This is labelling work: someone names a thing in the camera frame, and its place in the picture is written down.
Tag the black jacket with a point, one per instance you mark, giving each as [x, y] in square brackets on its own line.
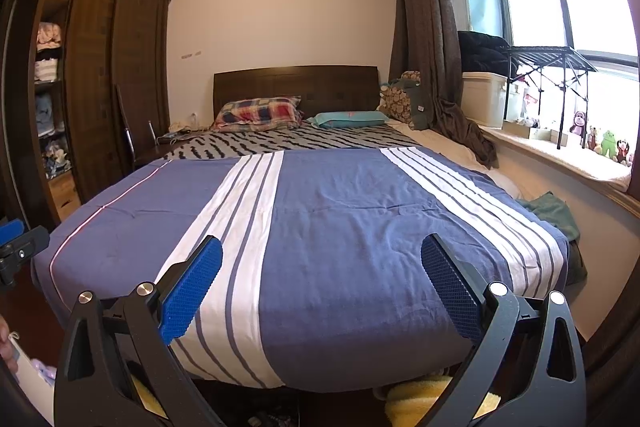
[482, 52]

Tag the blue white striped duvet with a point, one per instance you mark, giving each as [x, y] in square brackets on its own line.
[325, 257]

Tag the white windowsill mat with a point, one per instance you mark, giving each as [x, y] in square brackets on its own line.
[565, 159]

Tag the brown patterned cushion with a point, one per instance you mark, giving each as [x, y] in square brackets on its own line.
[395, 104]

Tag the plaid pillow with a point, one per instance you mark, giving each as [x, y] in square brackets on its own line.
[257, 113]

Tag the dark green cushion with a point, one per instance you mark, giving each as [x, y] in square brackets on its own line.
[422, 107]

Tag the small brown plush toy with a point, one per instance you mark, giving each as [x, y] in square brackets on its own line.
[592, 138]

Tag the monkey plush toy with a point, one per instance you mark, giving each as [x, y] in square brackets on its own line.
[578, 123]

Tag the lilac plush toy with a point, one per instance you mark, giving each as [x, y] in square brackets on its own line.
[42, 371]

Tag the yellow fluffy towel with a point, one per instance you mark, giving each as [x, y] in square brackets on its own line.
[420, 399]
[142, 397]

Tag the dark wooden headboard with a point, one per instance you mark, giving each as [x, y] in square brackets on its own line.
[300, 79]

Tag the dark wooden wardrobe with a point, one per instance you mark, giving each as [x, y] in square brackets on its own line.
[100, 82]

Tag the white bag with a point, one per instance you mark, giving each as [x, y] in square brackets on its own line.
[32, 399]

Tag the green cloth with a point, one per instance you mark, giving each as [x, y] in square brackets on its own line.
[547, 212]

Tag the zebra print bedsheet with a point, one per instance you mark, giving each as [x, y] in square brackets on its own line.
[300, 139]

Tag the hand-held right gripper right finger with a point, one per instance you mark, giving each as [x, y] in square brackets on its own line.
[450, 292]

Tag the teal pillow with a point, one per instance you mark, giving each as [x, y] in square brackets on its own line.
[345, 119]

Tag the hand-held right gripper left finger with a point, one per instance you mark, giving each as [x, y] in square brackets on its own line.
[192, 292]

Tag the wooden nightstand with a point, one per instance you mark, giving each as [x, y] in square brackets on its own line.
[160, 149]

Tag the green frog plush toy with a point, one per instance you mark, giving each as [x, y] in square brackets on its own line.
[608, 143]

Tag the person's left hand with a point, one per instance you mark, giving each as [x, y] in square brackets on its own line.
[7, 347]

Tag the white storage box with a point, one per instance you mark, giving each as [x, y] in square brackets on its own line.
[482, 99]

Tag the black folding table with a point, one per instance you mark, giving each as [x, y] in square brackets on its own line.
[550, 57]

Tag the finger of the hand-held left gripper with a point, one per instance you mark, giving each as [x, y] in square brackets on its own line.
[11, 233]

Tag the brown curtain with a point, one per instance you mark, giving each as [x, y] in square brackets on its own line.
[425, 32]

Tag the small dark plush toy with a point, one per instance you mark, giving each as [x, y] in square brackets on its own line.
[623, 152]

